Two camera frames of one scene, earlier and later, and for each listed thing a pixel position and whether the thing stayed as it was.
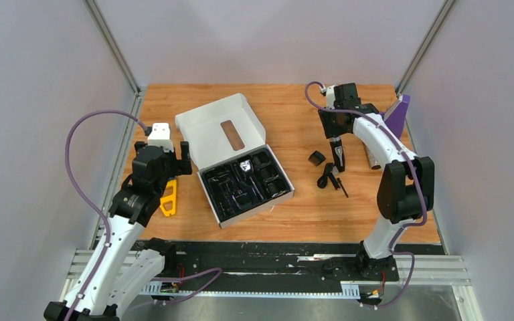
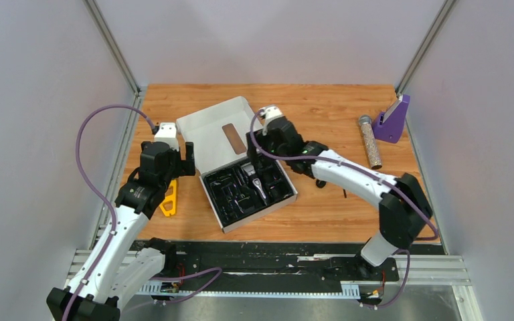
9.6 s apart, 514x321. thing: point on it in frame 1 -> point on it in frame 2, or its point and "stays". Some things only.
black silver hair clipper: (338, 154) -> (249, 170)
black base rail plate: (290, 263) stays
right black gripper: (330, 131) -> (254, 156)
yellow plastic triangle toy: (167, 202) stays
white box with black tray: (239, 172) stays
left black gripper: (179, 166) stays
